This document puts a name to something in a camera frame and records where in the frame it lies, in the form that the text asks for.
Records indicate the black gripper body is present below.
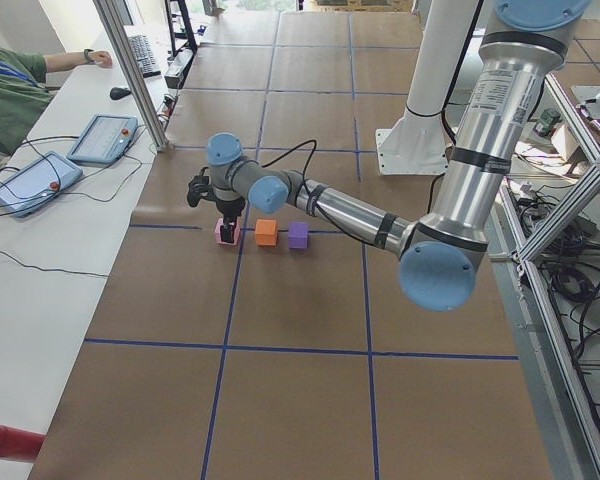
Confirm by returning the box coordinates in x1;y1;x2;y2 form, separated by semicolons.
216;197;246;223

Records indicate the orange foam cube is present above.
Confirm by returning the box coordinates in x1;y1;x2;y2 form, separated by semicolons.
254;219;278;247

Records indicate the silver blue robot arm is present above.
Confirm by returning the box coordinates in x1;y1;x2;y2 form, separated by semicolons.
206;1;587;311

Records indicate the person's hand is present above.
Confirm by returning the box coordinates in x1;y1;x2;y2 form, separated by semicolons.
89;50;113;68

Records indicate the pink foam cube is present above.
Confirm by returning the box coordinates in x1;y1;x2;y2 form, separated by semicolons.
214;218;241;245

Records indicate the purple foam cube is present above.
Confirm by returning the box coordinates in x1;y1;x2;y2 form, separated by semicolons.
287;221;309;250

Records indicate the far blue teach pendant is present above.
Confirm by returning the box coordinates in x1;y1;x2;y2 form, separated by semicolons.
67;114;138;165

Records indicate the blue teach pendant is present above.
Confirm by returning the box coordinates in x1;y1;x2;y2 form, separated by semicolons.
67;114;138;165
0;151;83;217

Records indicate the black computer mouse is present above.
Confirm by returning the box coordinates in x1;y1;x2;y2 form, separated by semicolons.
109;87;131;101

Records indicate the black keyboard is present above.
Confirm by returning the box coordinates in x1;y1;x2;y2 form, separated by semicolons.
127;35;161;78

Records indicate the near blue teach pendant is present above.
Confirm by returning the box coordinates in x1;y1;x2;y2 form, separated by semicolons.
0;151;83;217

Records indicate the person in green shirt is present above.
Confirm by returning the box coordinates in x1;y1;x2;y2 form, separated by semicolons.
0;47;97;155

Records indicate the red cylinder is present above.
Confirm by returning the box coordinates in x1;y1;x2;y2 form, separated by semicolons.
0;424;45;463

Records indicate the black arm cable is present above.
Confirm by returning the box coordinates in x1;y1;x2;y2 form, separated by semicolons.
264;139;451;246

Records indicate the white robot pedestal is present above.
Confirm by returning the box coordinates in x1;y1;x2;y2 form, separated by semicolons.
376;0;483;175

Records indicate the aluminium frame post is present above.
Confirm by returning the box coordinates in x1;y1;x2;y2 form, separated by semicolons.
93;0;169;152

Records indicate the aluminium frame rack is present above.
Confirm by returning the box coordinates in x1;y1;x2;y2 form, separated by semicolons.
454;64;600;480

